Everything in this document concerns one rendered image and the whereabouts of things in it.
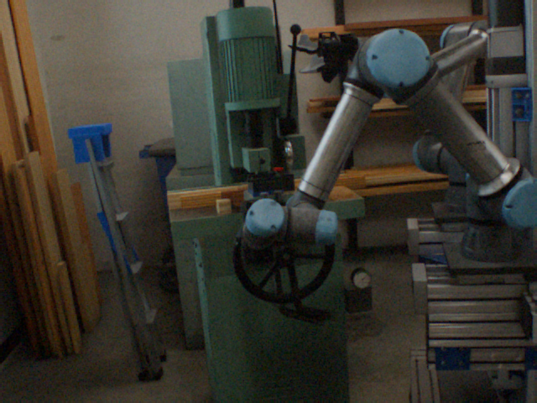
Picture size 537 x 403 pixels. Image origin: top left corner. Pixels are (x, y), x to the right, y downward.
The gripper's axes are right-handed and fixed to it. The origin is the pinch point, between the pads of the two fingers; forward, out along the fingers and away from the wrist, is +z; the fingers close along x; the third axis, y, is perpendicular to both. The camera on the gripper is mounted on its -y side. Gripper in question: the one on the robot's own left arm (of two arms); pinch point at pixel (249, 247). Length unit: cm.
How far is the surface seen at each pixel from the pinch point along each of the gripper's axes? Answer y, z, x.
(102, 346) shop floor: 2, 170, -64
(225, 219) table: -14.1, 19.0, -3.6
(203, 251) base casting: -6.4, 23.5, -11.1
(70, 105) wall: -172, 225, -81
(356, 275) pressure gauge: 7.5, 24.2, 34.2
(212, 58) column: -73, 25, 1
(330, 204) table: -14.7, 18.7, 29.0
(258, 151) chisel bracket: -35.2, 20.2, 9.9
